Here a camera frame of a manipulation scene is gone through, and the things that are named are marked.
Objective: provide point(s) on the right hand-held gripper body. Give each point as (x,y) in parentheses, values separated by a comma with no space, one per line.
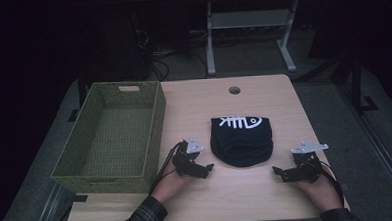
(308,162)

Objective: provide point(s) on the green woven basket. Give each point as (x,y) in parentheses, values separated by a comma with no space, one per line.
(118,134)

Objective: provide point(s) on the grey metal stand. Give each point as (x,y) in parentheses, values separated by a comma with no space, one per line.
(250,19)

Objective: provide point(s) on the person's left hand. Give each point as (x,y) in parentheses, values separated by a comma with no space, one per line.
(170,186)

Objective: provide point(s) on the person's right hand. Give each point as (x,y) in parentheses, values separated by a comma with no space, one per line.
(322,191)

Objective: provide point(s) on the metal floor rail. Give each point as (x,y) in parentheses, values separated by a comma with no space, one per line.
(51,210)
(379,142)

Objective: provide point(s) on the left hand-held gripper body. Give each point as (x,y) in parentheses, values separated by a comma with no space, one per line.
(186,157)

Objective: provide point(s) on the black beanie with fishbone print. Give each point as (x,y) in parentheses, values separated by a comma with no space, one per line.
(241,145)

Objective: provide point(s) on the black tape piece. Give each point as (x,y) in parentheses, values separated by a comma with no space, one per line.
(79,198)
(73,115)

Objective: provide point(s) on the dark metal stand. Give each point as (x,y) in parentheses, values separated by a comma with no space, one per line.
(356,83)

